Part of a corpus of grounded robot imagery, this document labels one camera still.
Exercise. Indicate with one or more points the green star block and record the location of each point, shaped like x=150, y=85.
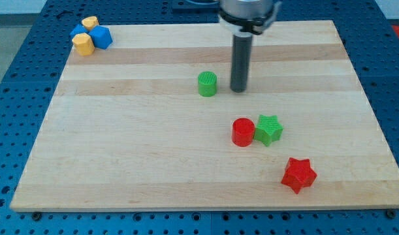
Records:
x=268, y=130

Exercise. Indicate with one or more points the rear yellow hexagon block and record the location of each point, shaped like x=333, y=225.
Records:
x=90, y=22

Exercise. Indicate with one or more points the red cylinder block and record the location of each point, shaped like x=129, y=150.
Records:
x=242, y=132

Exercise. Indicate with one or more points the small blue block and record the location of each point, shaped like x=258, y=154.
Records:
x=78, y=29

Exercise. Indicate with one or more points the yellow hexagon block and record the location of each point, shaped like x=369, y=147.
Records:
x=90, y=22
x=83, y=44

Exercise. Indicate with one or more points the red star block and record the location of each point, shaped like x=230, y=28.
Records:
x=298, y=174

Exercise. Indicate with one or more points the green cylinder block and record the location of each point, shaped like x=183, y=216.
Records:
x=207, y=84

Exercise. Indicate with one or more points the large blue cube block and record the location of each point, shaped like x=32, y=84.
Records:
x=101, y=37

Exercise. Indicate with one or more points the light wooden board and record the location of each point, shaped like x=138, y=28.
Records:
x=127, y=130

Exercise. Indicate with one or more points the front yellow hexagon block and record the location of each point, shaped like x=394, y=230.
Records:
x=83, y=44

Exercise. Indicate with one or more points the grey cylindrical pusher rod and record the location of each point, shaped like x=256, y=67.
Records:
x=241, y=53

